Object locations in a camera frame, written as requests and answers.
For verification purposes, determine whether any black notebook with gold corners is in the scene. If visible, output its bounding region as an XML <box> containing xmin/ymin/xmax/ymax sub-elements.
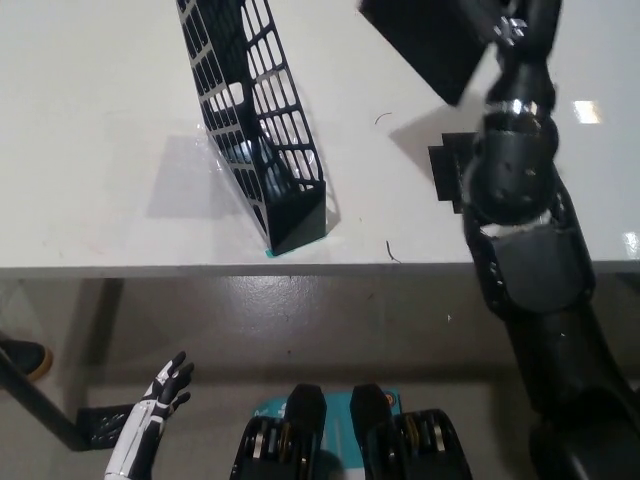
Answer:
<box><xmin>358</xmin><ymin>0</ymin><xmax>501</xmax><ymax>107</ymax></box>

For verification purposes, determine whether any black metal frame leg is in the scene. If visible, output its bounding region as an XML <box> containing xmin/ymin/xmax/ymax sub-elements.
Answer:
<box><xmin>0</xmin><ymin>344</ymin><xmax>134</xmax><ymax>454</ymax></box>

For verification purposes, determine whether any black shoe with tan sole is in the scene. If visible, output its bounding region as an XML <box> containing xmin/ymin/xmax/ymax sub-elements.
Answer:
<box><xmin>0</xmin><ymin>337</ymin><xmax>54</xmax><ymax>384</ymax></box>

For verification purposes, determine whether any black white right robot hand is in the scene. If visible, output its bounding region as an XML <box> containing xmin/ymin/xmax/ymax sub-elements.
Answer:
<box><xmin>477</xmin><ymin>0</ymin><xmax>564</xmax><ymax>107</ymax></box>

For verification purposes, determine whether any teal tape piece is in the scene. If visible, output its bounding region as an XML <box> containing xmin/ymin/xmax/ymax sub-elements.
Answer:
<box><xmin>263</xmin><ymin>238</ymin><xmax>329</xmax><ymax>259</ymax></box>

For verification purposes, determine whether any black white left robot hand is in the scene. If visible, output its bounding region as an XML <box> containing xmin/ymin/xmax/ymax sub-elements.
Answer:
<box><xmin>141</xmin><ymin>350</ymin><xmax>196</xmax><ymax>422</ymax></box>

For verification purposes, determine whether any black mesh file shelf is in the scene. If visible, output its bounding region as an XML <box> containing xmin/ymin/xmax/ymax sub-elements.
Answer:
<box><xmin>174</xmin><ymin>0</ymin><xmax>329</xmax><ymax>254</ymax></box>

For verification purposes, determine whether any grey table leg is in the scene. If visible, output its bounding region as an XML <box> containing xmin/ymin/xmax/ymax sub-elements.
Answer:
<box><xmin>84</xmin><ymin>277</ymin><xmax>125</xmax><ymax>406</ymax></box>

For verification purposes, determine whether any black tape patch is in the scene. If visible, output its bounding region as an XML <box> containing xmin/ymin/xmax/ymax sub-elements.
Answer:
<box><xmin>428</xmin><ymin>130</ymin><xmax>481</xmax><ymax>217</ymax></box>

